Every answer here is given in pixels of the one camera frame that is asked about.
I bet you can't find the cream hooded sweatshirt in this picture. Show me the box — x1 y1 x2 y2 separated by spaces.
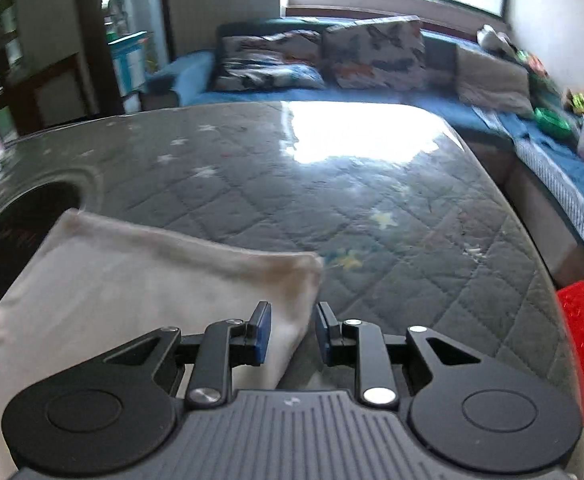
0 210 323 479

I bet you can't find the blue corner sofa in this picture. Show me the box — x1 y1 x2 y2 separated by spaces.
143 15 584 252

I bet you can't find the blue white cabinet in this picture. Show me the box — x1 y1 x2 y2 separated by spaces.
109 32 147 98

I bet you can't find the small butterfly print cushion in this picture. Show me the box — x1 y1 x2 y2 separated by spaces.
214 29 325 92

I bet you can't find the grey quilted star table cover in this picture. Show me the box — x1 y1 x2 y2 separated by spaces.
0 102 579 393

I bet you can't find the round black induction cooktop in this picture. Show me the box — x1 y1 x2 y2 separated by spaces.
0 168 103 300

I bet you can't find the orange green plush toy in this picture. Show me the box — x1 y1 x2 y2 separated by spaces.
516 50 548 77

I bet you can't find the white black plush toy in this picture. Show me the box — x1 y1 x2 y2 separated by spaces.
476 24 517 58

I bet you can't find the large butterfly print cushion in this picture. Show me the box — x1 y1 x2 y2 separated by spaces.
322 15 427 91

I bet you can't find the green plastic bowl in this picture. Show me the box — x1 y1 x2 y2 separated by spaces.
534 107 572 141

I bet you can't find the dark wooden door frame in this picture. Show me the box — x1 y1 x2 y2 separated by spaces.
75 0 176 116

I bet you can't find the dark wooden side cabinet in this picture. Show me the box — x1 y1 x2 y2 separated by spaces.
4 53 92 136

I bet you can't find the grey plain cushion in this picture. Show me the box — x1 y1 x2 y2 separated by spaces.
456 47 534 118

